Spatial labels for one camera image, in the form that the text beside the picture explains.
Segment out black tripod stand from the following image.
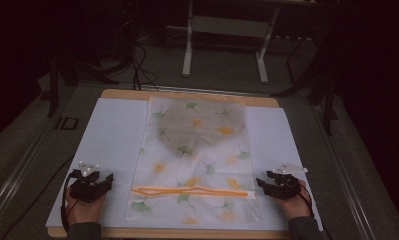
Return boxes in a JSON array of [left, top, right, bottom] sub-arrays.
[[271, 31, 340, 137]]

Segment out round grey cloth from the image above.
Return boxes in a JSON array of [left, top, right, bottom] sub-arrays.
[[156, 100, 247, 158]]

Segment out silver metal rail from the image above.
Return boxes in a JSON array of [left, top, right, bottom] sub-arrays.
[[0, 126, 60, 231], [310, 105, 380, 240]]

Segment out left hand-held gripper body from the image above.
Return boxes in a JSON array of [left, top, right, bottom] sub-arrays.
[[68, 161, 105, 203]]

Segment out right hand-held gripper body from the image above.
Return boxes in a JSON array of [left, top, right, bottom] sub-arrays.
[[266, 161, 309, 201]]

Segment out black rectangular floor bracket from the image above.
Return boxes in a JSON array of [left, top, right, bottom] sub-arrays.
[[54, 116, 80, 131]]

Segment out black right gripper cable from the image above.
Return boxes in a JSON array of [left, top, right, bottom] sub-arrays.
[[298, 179, 318, 220]]

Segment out white table cover sheet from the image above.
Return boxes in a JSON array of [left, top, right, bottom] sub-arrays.
[[45, 97, 324, 232]]

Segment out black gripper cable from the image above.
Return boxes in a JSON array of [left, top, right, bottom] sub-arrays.
[[60, 169, 82, 234], [298, 179, 318, 220]]

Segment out black stand legs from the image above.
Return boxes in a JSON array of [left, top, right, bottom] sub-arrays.
[[46, 54, 121, 118]]

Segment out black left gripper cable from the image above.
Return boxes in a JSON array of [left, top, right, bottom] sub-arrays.
[[60, 169, 82, 234]]

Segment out black floor cables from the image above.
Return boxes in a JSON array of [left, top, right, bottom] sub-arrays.
[[130, 42, 161, 93]]

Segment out translucent leaf-print zipper bag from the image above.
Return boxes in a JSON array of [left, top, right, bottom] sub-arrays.
[[124, 96, 261, 225]]

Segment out person's right hand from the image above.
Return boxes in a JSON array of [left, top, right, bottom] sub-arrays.
[[276, 179, 314, 222]]

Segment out white metal stand frame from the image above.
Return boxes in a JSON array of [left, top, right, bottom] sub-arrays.
[[181, 0, 281, 85]]

